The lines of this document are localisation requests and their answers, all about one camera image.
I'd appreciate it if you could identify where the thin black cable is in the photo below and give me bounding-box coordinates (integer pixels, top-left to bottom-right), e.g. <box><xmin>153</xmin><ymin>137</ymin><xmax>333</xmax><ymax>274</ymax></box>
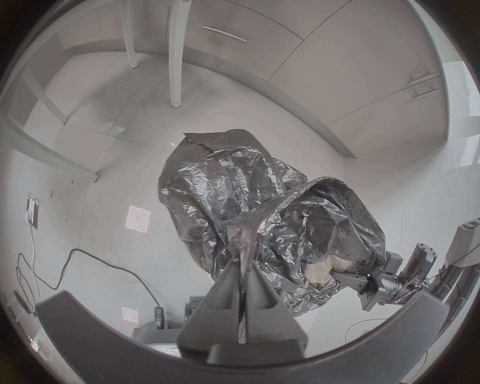
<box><xmin>344</xmin><ymin>318</ymin><xmax>409</xmax><ymax>344</ymax></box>

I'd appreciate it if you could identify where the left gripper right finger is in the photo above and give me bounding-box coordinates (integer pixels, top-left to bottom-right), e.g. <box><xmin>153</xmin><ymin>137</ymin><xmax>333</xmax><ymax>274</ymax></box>
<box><xmin>244</xmin><ymin>261</ymin><xmax>309</xmax><ymax>362</ymax></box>

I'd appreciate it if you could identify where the beige low cabinet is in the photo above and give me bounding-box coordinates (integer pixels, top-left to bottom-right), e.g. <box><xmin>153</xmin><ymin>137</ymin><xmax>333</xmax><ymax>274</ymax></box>
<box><xmin>56</xmin><ymin>0</ymin><xmax>449</xmax><ymax>159</ymax></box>

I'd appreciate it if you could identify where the white chair with dark seat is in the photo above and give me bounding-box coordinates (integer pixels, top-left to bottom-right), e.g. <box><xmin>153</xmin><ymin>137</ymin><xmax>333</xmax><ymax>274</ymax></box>
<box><xmin>123</xmin><ymin>0</ymin><xmax>193</xmax><ymax>109</ymax></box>

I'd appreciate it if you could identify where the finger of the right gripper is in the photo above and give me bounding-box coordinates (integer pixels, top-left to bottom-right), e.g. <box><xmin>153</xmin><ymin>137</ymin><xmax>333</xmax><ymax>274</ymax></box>
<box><xmin>331</xmin><ymin>270</ymin><xmax>372</xmax><ymax>289</ymax></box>

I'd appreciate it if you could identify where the black power adapter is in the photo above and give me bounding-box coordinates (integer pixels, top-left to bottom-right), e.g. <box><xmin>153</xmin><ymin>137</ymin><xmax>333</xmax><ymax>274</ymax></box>
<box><xmin>13</xmin><ymin>290</ymin><xmax>36</xmax><ymax>313</ymax></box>

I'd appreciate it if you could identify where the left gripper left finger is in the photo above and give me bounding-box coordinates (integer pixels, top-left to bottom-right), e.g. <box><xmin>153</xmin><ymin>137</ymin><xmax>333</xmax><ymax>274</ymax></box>
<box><xmin>177</xmin><ymin>259</ymin><xmax>242</xmax><ymax>357</ymax></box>

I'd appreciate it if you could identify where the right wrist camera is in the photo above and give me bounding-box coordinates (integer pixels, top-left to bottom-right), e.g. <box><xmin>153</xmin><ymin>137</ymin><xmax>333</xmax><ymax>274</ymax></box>
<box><xmin>384</xmin><ymin>251</ymin><xmax>404</xmax><ymax>274</ymax></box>

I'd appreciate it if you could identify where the black plastic bag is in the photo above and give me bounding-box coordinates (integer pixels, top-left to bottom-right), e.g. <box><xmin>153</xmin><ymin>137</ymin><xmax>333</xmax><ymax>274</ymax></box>
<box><xmin>158</xmin><ymin>128</ymin><xmax>388</xmax><ymax>318</ymax></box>

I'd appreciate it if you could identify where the white cable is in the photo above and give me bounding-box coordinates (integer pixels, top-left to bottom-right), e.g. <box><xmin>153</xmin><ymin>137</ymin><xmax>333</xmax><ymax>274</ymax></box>
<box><xmin>26</xmin><ymin>208</ymin><xmax>39</xmax><ymax>279</ymax></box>

